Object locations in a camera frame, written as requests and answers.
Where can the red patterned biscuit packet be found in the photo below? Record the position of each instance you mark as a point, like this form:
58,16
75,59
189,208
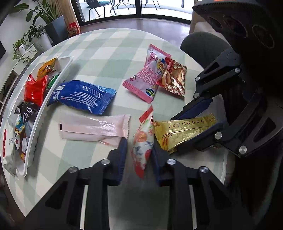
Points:
173,78

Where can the grey chair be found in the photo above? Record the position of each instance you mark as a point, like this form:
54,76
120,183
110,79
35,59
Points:
203,47

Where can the floral white red packet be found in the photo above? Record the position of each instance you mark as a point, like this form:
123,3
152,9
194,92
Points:
143,141

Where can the white red snack bag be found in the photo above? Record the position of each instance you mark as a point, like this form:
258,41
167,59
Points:
8,145

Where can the green clear snack packet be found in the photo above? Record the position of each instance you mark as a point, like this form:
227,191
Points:
51,78

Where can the white plastic tray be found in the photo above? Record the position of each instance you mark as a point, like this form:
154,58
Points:
62,64

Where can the beige curtain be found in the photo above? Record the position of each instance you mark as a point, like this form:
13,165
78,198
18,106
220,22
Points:
65,8

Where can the dark square planter plant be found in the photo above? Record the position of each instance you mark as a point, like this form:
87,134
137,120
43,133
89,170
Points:
48,11

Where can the orange snack bar packet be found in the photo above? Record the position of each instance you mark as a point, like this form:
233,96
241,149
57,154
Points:
46,68

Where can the trailing pothos plant right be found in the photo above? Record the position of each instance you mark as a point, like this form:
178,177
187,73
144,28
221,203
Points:
23,51

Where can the dark blue snack packet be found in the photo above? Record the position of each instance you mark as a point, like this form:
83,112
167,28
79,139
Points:
83,96

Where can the red foil snack bag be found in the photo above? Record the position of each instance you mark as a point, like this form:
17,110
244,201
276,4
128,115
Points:
34,90

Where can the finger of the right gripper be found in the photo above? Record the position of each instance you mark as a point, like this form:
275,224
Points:
219,135
223,73

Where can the black balcony chair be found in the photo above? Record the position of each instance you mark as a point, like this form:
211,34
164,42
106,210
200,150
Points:
94,4

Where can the blue chips snack bag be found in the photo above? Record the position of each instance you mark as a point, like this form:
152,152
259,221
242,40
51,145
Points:
22,134

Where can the pink snack packet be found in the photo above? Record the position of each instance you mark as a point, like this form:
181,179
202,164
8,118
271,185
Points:
144,83

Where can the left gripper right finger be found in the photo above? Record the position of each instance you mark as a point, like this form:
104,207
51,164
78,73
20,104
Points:
197,194

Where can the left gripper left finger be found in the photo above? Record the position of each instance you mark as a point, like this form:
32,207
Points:
60,207

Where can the white TV cabinet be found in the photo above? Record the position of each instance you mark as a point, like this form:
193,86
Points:
11,73

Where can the pale pink wrapper packet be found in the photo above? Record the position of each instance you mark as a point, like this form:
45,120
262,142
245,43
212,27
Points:
108,130

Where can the gold foil snack packet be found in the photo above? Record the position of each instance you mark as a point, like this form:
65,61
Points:
171,134

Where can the red gift bag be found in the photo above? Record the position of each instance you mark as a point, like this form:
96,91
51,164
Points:
74,29

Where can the white pot plant right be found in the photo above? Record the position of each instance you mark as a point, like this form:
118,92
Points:
37,36

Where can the black snack bag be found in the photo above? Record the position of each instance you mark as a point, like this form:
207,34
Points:
25,111

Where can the green checkered tablecloth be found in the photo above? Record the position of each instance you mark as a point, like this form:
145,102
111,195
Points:
104,57

